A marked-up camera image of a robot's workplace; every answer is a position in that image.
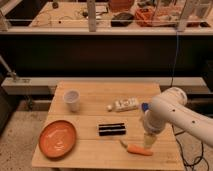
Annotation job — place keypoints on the beige wooden end effector block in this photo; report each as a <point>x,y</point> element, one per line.
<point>149,140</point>

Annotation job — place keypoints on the orange carrot-shaped pepper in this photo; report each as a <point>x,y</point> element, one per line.
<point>134,149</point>

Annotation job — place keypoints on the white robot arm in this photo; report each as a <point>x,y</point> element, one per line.
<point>169,107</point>

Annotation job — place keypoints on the blue cloth object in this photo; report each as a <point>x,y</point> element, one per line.
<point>144,107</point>

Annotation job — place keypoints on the black rectangular block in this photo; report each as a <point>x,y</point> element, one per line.
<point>111,129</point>

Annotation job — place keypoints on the white plastic bottle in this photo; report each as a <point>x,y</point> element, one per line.
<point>123,105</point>

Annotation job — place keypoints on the white plastic cup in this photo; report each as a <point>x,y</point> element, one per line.
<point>72,100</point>

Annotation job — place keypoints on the orange round plate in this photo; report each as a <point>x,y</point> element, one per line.
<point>57,139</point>

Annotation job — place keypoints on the orange crate on shelf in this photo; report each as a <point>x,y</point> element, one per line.
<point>151,17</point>

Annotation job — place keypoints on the black object on shelf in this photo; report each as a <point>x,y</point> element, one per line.
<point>122,19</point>

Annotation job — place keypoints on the metal clamp stand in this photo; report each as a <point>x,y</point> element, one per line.
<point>12,73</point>

